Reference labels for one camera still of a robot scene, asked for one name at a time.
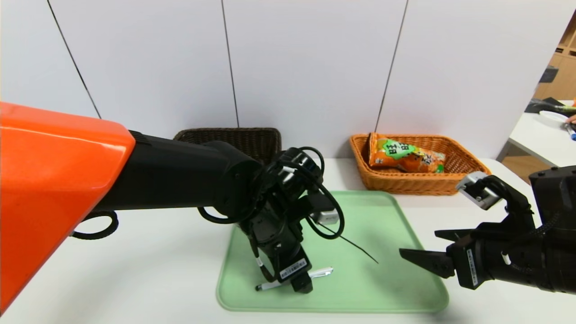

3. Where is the thin black zip tie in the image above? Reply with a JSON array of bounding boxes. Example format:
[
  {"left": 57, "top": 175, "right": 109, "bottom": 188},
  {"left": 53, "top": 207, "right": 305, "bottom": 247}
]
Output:
[{"left": 319, "top": 223, "right": 379, "bottom": 264}]

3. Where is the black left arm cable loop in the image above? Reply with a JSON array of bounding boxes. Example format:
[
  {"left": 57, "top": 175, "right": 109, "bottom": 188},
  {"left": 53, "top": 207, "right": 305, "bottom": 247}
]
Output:
[{"left": 71, "top": 211, "right": 119, "bottom": 240}]

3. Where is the black camera cable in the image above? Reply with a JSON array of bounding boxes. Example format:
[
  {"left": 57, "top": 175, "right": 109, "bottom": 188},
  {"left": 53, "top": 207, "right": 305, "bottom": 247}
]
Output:
[
  {"left": 482, "top": 175, "right": 537, "bottom": 228},
  {"left": 288, "top": 146, "right": 346, "bottom": 240}
]

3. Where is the black snack package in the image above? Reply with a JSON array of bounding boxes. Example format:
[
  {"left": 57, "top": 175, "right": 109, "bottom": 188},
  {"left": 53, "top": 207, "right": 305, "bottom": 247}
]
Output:
[{"left": 525, "top": 98, "right": 564, "bottom": 114}]

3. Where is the wooden cabinet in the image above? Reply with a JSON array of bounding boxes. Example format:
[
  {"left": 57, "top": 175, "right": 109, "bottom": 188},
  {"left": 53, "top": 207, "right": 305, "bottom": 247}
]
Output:
[{"left": 534, "top": 9, "right": 576, "bottom": 100}]

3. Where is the orange wicker basket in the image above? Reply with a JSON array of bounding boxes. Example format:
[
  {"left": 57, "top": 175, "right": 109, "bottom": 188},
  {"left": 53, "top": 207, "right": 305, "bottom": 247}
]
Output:
[{"left": 349, "top": 133, "right": 492, "bottom": 196}]

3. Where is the black right camera cable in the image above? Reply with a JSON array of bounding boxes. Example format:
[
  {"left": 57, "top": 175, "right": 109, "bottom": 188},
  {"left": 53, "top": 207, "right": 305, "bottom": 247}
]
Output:
[{"left": 482, "top": 175, "right": 537, "bottom": 228}]

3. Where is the dark brown wicker basket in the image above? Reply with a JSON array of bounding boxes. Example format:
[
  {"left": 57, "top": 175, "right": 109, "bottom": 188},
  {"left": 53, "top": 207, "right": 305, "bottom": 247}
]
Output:
[{"left": 173, "top": 127, "right": 283, "bottom": 165}]

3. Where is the white background table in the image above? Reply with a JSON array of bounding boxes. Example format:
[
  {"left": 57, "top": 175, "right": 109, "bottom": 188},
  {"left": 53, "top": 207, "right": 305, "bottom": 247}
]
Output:
[{"left": 508, "top": 100, "right": 576, "bottom": 168}]

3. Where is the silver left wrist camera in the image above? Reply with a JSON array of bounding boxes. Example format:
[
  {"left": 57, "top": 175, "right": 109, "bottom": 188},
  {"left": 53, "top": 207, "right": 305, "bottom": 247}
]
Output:
[{"left": 310, "top": 198, "right": 339, "bottom": 225}]

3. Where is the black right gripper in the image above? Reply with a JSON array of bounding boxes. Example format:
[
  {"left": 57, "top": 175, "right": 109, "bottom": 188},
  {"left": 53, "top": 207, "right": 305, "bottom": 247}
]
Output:
[{"left": 399, "top": 222, "right": 547, "bottom": 291}]

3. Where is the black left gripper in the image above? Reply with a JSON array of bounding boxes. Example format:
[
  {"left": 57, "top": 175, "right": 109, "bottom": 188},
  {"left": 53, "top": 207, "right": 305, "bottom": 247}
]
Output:
[{"left": 273, "top": 241, "right": 313, "bottom": 294}]

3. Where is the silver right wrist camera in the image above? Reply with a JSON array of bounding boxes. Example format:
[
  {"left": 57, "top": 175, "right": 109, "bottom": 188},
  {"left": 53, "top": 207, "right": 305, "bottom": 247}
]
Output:
[{"left": 455, "top": 171, "right": 501, "bottom": 211}]

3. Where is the light green plastic tray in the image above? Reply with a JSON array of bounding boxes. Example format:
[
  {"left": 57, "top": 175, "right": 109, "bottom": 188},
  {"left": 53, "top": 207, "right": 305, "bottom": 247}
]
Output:
[{"left": 216, "top": 190, "right": 450, "bottom": 313}]

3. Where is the white round dish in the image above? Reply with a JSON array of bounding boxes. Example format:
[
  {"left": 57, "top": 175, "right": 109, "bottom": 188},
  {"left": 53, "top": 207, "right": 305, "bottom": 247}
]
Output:
[{"left": 539, "top": 110, "right": 570, "bottom": 123}]

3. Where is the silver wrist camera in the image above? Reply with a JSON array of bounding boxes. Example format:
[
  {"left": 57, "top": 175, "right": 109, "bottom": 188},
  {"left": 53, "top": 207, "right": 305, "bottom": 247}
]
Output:
[
  {"left": 455, "top": 171, "right": 501, "bottom": 211},
  {"left": 310, "top": 198, "right": 339, "bottom": 225}
]

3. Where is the white pen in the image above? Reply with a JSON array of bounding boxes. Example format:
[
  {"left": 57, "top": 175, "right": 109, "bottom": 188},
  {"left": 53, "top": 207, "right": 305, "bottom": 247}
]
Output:
[{"left": 255, "top": 266, "right": 334, "bottom": 292}]

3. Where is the black left forearm cable loop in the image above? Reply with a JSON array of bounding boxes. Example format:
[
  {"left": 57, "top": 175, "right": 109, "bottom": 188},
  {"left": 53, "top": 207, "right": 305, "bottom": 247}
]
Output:
[{"left": 197, "top": 206, "right": 255, "bottom": 225}]

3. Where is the orange snack bag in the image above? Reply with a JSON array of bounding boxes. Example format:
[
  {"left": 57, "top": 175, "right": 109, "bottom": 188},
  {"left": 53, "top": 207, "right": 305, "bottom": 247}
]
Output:
[{"left": 368, "top": 132, "right": 447, "bottom": 174}]

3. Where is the black left camera cable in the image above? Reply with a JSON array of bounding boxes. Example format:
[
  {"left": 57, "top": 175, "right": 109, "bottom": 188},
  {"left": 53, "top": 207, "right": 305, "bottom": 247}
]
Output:
[{"left": 288, "top": 146, "right": 346, "bottom": 240}]

